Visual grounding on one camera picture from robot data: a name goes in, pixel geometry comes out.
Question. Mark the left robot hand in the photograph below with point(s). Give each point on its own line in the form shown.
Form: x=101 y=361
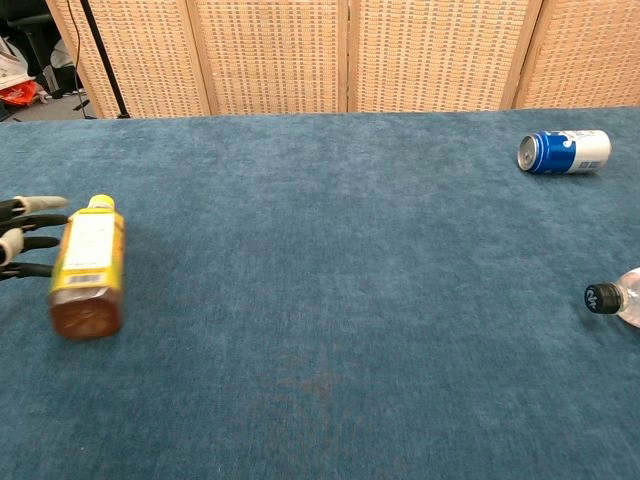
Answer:
x=35 y=219

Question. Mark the yellow tea bottle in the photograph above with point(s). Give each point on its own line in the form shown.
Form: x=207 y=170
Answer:
x=90 y=270

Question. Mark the clear bottle white red label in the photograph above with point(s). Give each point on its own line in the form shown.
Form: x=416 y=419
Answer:
x=602 y=298

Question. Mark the orange plastic bag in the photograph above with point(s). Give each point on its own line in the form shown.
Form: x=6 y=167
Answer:
x=20 y=94

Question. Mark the black tripod stand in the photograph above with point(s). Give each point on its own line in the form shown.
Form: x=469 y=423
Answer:
x=102 y=55

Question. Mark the black office chair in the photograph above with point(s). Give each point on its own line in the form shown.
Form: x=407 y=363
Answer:
x=35 y=35

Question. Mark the wicker folding screen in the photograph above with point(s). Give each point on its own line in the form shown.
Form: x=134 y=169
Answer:
x=270 y=55

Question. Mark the blue table cloth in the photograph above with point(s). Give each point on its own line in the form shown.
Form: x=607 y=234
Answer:
x=320 y=300

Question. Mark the blue and white can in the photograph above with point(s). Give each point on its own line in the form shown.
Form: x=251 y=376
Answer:
x=565 y=152

